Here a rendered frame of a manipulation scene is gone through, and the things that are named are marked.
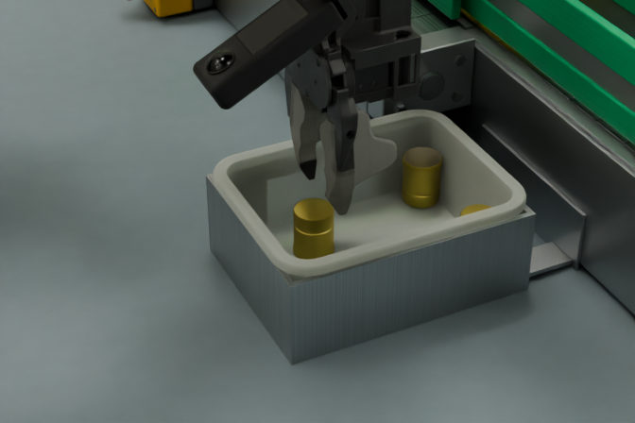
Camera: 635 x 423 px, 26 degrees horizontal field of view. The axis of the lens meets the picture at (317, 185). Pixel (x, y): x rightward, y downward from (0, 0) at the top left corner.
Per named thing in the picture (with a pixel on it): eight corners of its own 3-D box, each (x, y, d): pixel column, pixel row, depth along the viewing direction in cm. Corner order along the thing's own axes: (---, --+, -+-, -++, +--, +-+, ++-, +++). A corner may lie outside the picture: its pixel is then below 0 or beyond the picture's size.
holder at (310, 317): (581, 272, 118) (592, 196, 114) (291, 364, 108) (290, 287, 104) (477, 173, 131) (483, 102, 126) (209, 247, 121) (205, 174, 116)
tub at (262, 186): (531, 285, 116) (540, 200, 111) (289, 363, 107) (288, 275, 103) (429, 182, 129) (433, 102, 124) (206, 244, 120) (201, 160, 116)
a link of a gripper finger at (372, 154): (409, 211, 111) (401, 103, 108) (344, 229, 109) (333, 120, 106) (391, 198, 114) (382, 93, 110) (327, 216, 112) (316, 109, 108)
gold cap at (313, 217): (303, 267, 115) (303, 225, 113) (285, 245, 118) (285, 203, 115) (341, 256, 116) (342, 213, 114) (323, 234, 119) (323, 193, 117)
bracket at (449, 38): (474, 108, 128) (479, 41, 124) (385, 131, 125) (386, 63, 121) (454, 91, 131) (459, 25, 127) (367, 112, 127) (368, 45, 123)
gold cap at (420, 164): (437, 171, 119) (436, 211, 122) (446, 149, 122) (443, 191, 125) (398, 164, 120) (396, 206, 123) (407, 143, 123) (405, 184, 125)
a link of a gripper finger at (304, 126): (360, 166, 118) (374, 86, 111) (298, 183, 116) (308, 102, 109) (345, 143, 120) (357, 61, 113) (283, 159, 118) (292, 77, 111)
